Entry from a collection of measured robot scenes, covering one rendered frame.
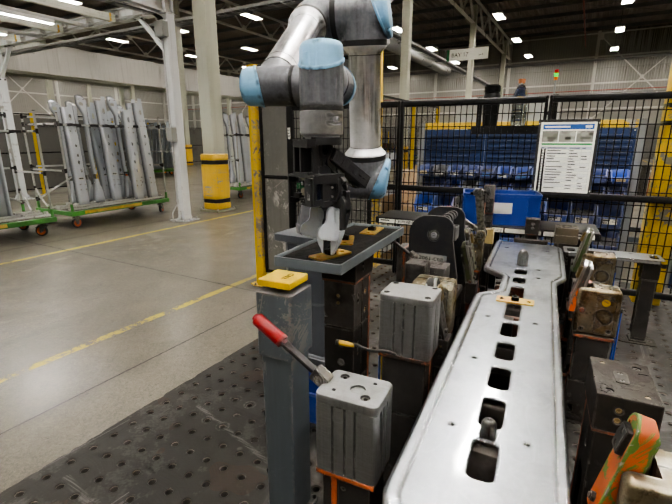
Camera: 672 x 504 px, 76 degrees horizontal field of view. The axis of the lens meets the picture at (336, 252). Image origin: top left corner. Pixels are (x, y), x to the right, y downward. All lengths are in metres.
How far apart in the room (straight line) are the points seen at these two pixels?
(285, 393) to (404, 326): 0.23
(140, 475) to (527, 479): 0.77
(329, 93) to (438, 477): 0.57
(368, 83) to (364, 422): 0.87
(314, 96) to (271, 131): 3.18
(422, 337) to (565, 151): 1.43
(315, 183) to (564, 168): 1.49
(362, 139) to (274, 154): 2.73
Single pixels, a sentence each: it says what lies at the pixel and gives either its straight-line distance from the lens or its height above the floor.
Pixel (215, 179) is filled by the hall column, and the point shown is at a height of 0.63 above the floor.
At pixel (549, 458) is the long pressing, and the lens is 0.63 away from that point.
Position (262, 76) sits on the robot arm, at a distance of 0.89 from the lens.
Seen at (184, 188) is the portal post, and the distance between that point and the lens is 7.86.
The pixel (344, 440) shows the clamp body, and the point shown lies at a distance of 0.60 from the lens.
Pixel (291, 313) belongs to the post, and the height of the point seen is 1.11.
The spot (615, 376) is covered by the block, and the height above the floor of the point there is 1.03.
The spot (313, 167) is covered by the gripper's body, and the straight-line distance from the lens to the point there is 0.74.
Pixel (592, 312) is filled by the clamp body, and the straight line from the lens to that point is 1.16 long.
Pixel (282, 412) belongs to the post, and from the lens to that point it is 0.78.
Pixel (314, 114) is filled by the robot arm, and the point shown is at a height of 1.41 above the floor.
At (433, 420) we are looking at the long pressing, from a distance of 0.65.
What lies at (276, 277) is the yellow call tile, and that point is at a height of 1.16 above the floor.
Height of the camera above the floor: 1.37
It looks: 15 degrees down
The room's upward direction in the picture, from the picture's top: straight up
